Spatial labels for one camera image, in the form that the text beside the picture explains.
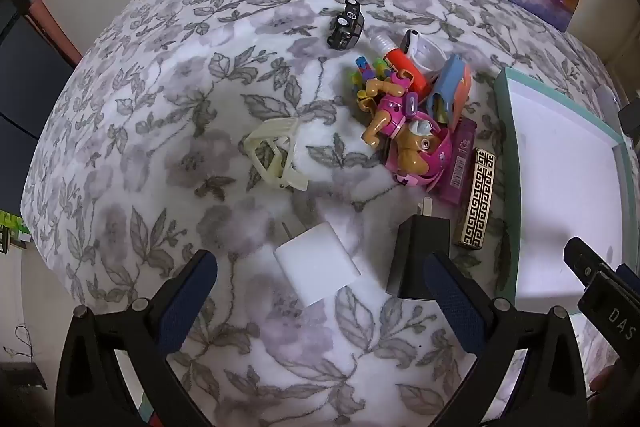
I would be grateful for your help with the person's right hand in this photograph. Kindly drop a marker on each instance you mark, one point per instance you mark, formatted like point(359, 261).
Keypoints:
point(607, 379)

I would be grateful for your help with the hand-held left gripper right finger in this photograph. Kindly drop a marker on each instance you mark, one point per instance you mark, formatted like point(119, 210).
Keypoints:
point(452, 302)

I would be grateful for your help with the white power adapter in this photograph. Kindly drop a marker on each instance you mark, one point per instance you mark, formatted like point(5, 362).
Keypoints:
point(317, 262)

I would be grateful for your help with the small pink dog figurine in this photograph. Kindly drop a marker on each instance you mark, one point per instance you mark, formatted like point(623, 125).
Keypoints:
point(387, 117)

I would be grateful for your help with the blue orange toy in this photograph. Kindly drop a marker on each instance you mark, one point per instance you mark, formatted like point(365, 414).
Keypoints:
point(450, 82)

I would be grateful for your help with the cream plastic frame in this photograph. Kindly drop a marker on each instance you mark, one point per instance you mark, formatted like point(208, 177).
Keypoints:
point(285, 157)

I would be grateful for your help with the dark cabinet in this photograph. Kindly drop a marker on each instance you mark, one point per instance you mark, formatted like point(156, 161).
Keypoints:
point(25, 77)

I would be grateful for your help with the grey floral blanket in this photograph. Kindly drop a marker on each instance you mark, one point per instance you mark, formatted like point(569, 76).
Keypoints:
point(175, 107)

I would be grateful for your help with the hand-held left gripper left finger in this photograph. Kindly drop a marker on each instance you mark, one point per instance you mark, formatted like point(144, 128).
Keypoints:
point(192, 292)

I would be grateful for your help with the white box with teal rim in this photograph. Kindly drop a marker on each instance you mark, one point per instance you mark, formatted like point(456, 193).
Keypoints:
point(560, 187)

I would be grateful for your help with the pink box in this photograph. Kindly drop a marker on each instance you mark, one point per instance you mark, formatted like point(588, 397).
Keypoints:
point(460, 162)

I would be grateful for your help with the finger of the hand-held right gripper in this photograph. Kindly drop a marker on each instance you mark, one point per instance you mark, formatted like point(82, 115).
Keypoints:
point(630, 276)
point(582, 259)

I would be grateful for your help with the black toy car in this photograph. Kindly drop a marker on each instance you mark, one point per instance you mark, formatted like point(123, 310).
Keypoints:
point(345, 27)

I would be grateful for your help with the large pink helmet dog figurine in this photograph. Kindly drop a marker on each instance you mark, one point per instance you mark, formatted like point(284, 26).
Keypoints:
point(417, 154)

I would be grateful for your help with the gold patterned lighter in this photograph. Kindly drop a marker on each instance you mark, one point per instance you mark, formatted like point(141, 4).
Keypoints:
point(476, 197)

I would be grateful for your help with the black power adapter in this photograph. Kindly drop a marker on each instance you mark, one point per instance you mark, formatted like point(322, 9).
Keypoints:
point(412, 252)

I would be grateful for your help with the colourful block toy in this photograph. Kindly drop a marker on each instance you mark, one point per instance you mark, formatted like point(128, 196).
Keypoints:
point(362, 74)

